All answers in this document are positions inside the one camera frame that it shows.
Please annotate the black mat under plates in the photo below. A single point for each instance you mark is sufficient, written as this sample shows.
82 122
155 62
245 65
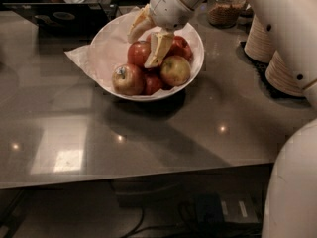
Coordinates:
274 93

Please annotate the red apple back right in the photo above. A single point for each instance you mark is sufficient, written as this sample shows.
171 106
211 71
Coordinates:
180 47

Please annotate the left stack paper plates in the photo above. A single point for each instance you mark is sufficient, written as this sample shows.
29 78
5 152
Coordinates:
258 45

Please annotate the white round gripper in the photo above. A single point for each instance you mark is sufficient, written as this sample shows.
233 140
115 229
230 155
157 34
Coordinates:
169 6

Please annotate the white paper liner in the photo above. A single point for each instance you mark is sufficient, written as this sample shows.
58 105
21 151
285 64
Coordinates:
109 47

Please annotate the large red apple centre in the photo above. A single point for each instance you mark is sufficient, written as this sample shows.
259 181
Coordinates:
138 53

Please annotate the right stack paper plates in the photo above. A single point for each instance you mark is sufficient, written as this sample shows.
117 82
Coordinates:
278 75

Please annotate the small red apple bottom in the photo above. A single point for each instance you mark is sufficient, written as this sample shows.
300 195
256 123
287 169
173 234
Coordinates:
153 83

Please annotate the stack paper plates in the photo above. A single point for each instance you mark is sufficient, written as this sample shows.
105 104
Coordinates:
278 75
258 45

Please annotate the red apple back middle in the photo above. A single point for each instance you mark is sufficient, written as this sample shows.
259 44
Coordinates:
148 38

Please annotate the yellow green apple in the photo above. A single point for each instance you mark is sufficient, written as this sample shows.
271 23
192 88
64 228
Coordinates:
175 71

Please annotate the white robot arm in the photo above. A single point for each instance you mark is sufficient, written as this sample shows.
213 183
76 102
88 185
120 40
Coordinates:
291 201

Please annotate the glass jar with cereal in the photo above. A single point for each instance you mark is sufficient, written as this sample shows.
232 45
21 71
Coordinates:
224 13

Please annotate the black box under table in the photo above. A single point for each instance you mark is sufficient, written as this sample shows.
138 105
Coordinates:
232 208

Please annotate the white ceramic bowl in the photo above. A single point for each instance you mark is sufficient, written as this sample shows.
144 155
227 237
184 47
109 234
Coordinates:
198 60

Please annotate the red apple with sticker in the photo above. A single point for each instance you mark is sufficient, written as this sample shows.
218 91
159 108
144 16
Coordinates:
128 79

